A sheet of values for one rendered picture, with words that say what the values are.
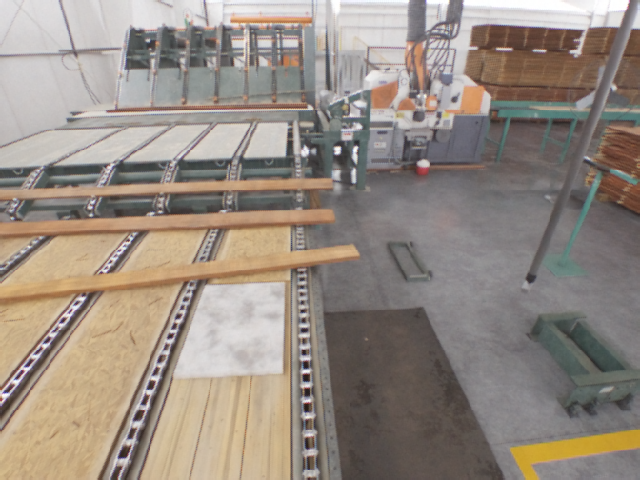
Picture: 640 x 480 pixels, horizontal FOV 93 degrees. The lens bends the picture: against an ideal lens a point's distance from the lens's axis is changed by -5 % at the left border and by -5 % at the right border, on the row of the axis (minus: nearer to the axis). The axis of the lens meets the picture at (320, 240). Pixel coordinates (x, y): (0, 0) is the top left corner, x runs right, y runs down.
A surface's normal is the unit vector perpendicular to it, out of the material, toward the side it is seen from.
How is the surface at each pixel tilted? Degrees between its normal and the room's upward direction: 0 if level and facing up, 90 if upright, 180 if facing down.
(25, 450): 0
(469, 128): 90
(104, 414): 0
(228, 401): 0
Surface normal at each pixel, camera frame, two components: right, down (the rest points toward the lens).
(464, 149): 0.07, 0.51
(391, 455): 0.00, -0.86
